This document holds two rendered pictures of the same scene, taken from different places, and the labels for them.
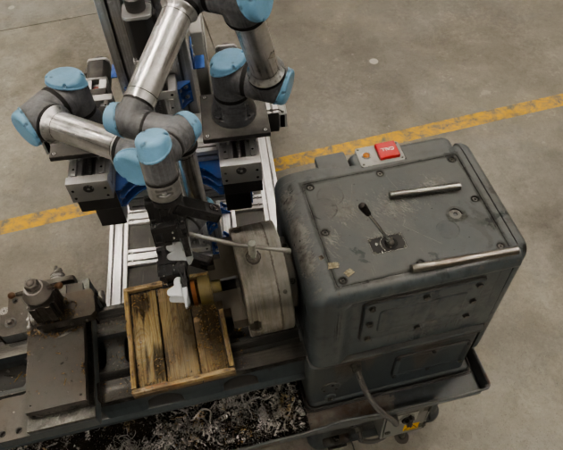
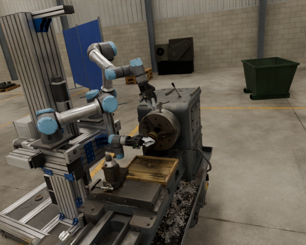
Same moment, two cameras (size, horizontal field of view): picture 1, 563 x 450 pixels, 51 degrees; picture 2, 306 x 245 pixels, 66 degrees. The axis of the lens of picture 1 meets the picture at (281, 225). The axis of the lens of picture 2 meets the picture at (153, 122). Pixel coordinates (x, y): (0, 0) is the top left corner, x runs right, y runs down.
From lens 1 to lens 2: 168 cm
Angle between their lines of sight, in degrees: 53
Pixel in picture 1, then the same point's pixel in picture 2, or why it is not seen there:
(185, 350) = (159, 168)
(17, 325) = (96, 208)
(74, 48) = not seen: outside the picture
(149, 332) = (143, 175)
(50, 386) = (144, 192)
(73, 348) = (134, 183)
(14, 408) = (139, 217)
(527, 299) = not seen: hidden behind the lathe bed
